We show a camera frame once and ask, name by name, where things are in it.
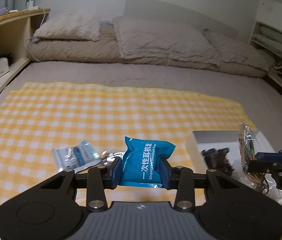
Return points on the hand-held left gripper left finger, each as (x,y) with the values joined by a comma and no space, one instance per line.
(117,174)

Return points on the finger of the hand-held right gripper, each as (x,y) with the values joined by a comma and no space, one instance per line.
(267,156)
(258,166)

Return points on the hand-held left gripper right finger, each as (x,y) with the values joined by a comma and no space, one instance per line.
(165,175)

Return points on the dark purple fabric scrunchie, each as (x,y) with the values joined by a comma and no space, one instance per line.
(217,158)

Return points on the white shallow cardboard box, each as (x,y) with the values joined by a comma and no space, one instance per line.
(201,140)

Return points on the white and blue packet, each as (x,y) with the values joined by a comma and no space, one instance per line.
(74,155)

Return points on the yellow checked blanket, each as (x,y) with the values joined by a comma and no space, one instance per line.
(56,110)

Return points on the beige quilted pillow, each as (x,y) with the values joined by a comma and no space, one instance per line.
(238,48)

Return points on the pale green folded bedding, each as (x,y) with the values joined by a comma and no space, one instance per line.
(278,40)

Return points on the beige folded quilt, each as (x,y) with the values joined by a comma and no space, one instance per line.
(81,51)

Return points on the white side shelf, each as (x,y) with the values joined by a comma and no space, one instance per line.
(276,12)

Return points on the fluffy beige pillow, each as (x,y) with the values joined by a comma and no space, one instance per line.
(68,27)

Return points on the wooden shelf unit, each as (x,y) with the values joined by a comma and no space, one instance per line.
(11,30)

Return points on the white bottle stand box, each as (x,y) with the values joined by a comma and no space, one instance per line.
(32,6)

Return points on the white power strip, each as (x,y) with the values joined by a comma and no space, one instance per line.
(13,11)

